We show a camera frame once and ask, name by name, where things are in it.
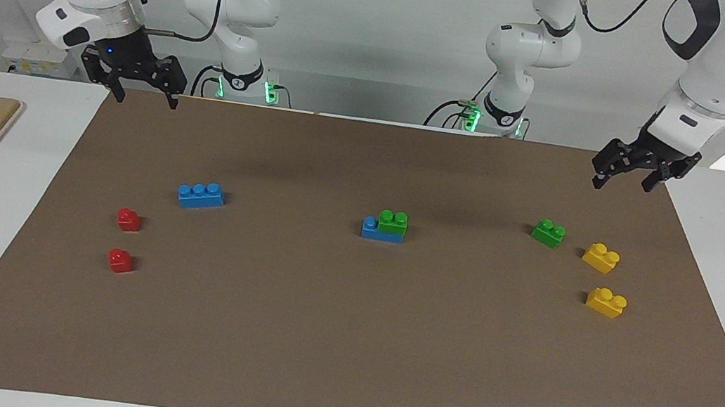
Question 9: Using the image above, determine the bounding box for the green two-stud toy block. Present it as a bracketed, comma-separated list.
[377, 209, 410, 237]
[529, 217, 568, 251]

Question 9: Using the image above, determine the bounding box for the blue three-stud toy block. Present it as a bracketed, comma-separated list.
[176, 178, 228, 214]
[360, 215, 407, 245]

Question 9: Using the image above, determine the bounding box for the yellow two-stud toy block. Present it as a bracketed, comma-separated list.
[584, 285, 629, 321]
[580, 240, 622, 276]

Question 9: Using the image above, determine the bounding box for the small red toy block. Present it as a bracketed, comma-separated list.
[106, 247, 136, 276]
[115, 207, 143, 234]

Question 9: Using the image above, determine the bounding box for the white power strip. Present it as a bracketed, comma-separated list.
[0, 36, 84, 83]

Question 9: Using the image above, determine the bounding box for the brown paper mat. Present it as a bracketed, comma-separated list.
[0, 66, 725, 407]

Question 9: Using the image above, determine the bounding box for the black right base cable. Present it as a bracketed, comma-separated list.
[190, 63, 223, 100]

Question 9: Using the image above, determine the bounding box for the black base cable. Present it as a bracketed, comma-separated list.
[423, 64, 495, 135]
[190, 63, 223, 100]

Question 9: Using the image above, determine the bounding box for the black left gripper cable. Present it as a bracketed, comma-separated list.
[557, 0, 725, 131]

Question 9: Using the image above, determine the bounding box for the black left base cable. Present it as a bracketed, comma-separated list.
[423, 64, 495, 135]

